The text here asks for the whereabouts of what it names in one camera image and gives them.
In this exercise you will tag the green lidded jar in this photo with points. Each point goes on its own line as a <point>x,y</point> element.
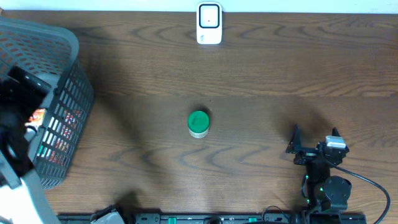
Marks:
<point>198,124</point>

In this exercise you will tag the red Top candy bar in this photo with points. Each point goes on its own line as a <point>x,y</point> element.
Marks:
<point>59,137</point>

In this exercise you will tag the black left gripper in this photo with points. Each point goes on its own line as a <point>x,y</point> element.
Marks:
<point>31,89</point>

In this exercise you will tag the orange juice carton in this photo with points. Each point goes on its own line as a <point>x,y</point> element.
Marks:
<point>36,120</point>

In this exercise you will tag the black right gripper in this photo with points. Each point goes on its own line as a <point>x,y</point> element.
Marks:
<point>295,146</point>

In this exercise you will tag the grey plastic basket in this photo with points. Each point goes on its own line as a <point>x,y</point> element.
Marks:
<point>49,53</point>

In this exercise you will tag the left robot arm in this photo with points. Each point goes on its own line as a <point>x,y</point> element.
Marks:
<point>22,196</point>

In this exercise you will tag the white barcode scanner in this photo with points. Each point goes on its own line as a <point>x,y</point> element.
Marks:
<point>209,23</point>

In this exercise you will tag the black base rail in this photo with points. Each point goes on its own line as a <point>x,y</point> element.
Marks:
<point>273,217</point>

